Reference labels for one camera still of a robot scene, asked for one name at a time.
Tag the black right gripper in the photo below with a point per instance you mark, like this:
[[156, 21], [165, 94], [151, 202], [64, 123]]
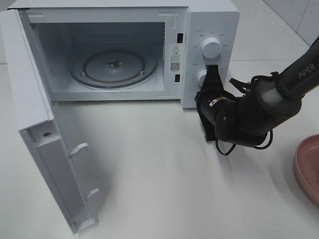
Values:
[[216, 109]]

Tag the pink round plate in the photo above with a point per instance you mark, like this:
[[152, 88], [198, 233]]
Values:
[[306, 167]]

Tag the white microwave door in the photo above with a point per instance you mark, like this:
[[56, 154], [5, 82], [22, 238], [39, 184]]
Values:
[[37, 124]]

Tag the lower white timer knob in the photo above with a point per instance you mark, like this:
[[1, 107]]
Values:
[[201, 76]]

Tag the upper white power knob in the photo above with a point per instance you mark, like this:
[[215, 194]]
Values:
[[211, 47]]

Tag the white microwave oven body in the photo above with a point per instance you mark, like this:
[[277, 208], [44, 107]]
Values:
[[175, 29]]

